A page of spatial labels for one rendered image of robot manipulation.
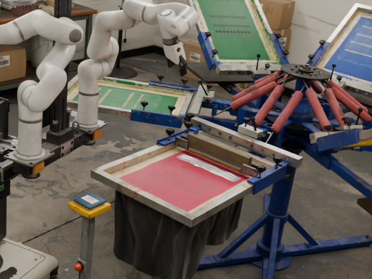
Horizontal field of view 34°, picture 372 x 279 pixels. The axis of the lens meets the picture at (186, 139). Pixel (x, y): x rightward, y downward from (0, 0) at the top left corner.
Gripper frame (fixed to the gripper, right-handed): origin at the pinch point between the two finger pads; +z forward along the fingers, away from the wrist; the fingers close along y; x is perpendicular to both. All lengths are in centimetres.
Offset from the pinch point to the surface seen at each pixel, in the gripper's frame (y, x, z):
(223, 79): 108, -95, 121
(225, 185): -24, 1, 57
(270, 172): -30, -22, 61
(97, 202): -15, 59, 29
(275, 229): 1, -47, 156
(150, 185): -9, 31, 45
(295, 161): -28, -40, 68
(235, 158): -13, -15, 57
